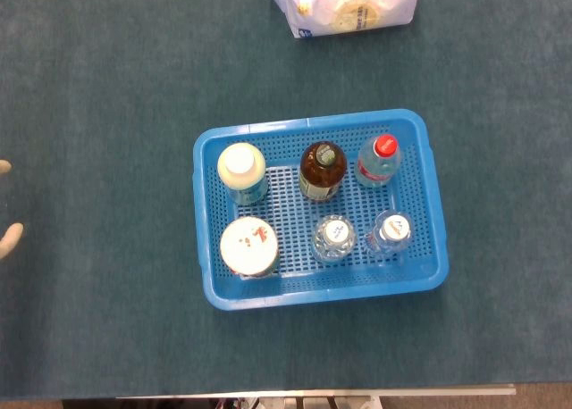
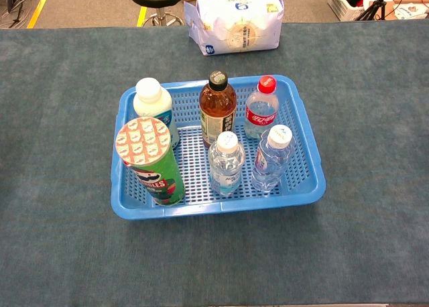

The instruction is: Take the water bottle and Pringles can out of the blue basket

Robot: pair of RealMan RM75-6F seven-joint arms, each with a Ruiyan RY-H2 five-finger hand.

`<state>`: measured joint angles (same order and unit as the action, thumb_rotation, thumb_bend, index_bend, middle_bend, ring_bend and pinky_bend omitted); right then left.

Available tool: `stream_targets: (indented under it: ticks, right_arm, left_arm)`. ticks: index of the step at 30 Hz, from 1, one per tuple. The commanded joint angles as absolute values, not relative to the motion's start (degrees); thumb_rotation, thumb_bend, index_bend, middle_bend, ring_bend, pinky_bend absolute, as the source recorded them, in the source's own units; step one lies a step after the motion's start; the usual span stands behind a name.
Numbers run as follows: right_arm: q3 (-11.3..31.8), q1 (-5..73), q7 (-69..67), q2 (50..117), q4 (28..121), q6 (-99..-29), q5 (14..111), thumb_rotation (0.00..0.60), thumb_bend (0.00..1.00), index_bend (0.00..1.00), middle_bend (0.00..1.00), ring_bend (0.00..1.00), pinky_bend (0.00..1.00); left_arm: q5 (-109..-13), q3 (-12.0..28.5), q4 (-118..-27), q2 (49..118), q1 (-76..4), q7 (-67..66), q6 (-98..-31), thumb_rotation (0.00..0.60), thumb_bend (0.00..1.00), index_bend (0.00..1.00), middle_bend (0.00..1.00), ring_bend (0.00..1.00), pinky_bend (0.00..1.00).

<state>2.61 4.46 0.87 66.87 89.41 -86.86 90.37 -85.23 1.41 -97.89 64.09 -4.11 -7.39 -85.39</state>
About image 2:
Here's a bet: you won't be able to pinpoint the white plastic storage basket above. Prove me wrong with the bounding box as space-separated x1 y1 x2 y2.
326 0 369 22

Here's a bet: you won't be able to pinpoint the black floor cables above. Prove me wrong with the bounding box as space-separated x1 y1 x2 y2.
0 0 43 28

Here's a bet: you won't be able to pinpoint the clear water bottle blue label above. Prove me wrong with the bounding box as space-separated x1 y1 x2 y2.
207 131 246 197

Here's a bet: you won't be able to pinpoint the black tripod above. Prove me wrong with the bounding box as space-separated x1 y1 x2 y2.
355 0 393 21

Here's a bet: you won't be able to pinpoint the printed white cardboard box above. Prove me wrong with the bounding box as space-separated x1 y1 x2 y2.
385 0 429 20

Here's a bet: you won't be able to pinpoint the brown tea bottle black cap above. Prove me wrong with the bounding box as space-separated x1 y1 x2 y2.
198 70 237 147

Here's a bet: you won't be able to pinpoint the red cap clear bottle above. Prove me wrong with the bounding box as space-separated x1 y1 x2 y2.
244 74 280 139

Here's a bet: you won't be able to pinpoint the green Pringles can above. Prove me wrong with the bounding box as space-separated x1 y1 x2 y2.
115 116 186 208

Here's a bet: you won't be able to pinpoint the blue perforated plastic basket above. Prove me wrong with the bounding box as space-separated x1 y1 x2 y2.
110 74 326 221

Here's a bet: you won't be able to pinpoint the clear bottle pink label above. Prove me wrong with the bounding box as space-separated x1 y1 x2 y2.
251 124 296 193

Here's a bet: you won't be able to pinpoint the white milk drink bottle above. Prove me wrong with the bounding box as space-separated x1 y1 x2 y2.
133 77 180 150

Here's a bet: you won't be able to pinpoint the teal felt table cloth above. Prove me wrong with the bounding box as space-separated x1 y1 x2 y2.
0 18 429 304

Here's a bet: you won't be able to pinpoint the white paper flour bag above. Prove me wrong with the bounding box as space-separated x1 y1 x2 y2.
183 0 285 56

